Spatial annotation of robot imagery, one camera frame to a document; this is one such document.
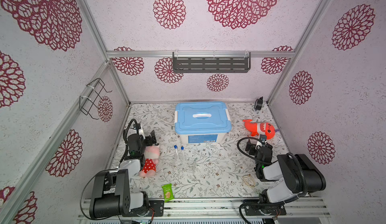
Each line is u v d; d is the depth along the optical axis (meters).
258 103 1.13
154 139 0.83
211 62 0.96
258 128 0.97
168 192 0.78
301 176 0.44
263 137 0.79
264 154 0.71
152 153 0.86
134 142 0.68
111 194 0.44
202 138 0.91
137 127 0.76
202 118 0.89
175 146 0.78
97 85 0.83
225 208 0.76
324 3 0.73
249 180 0.83
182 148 0.78
